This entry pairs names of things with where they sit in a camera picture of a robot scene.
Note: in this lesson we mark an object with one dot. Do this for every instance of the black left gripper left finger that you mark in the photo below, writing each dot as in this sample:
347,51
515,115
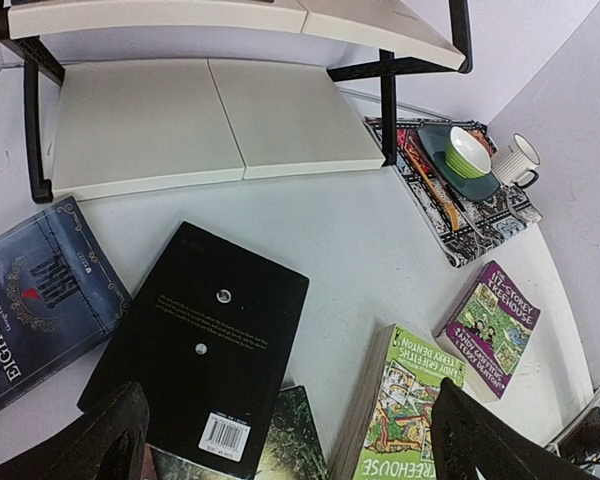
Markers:
105,442

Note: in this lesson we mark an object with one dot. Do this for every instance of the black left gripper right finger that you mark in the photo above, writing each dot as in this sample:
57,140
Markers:
469,442

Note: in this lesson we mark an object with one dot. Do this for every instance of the black Moon and Sixpence book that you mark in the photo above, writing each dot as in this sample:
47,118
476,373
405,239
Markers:
208,338

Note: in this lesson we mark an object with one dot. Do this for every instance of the green 65-Storey Treehouse book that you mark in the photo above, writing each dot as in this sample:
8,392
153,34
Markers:
387,433

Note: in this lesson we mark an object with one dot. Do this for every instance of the purple 117-Storey Treehouse book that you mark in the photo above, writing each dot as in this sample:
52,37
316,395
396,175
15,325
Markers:
489,329

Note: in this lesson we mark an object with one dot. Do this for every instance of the dark blue Nineteen Eighty-Four book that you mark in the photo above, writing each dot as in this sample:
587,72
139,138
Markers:
59,297

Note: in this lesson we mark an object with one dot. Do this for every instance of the green Alice in Wonderland book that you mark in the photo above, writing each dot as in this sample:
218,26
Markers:
292,449

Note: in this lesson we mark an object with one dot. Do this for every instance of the patterned fabric placemat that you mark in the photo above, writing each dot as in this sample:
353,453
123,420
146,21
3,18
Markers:
485,225

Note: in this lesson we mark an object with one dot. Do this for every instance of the white ribbed mug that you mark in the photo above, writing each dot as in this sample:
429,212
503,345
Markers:
516,163

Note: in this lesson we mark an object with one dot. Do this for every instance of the green white bowl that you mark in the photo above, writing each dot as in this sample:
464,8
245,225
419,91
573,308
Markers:
465,155

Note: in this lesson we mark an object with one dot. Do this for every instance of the teal plate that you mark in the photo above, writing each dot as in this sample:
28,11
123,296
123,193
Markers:
434,140

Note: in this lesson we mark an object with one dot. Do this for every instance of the beige three-tier shelf rack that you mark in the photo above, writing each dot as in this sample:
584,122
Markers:
102,129

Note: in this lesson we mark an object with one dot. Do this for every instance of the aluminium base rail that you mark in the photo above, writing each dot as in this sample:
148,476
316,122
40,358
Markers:
579,442

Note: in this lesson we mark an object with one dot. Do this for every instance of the yellow handled knife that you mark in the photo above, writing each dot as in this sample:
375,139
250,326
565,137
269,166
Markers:
449,208

